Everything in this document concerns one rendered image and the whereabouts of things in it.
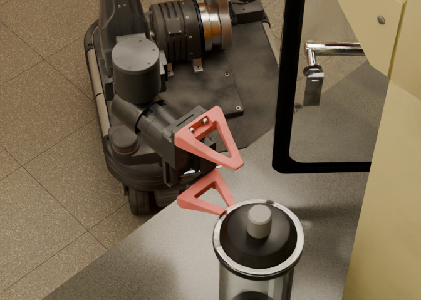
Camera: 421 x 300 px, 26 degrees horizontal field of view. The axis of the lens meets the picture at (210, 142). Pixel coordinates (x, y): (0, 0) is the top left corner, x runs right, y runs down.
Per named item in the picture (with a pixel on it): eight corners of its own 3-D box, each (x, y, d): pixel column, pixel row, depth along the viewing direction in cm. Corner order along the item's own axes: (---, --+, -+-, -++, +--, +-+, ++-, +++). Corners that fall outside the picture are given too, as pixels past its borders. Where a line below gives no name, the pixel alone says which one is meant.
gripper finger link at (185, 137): (218, 171, 100) (162, 123, 105) (217, 208, 106) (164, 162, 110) (262, 139, 103) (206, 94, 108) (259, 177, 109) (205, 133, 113)
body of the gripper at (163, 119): (171, 139, 106) (130, 104, 109) (173, 192, 114) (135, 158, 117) (212, 111, 109) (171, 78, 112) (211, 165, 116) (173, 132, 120)
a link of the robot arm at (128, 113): (141, 97, 121) (107, 119, 118) (138, 61, 115) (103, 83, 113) (175, 126, 117) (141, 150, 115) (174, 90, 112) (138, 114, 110)
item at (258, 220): (312, 250, 108) (317, 218, 103) (253, 292, 105) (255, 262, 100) (261, 201, 113) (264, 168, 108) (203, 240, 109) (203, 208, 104)
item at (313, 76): (319, 108, 121) (324, 79, 117) (302, 108, 121) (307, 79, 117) (317, 98, 123) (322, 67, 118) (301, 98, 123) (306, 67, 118)
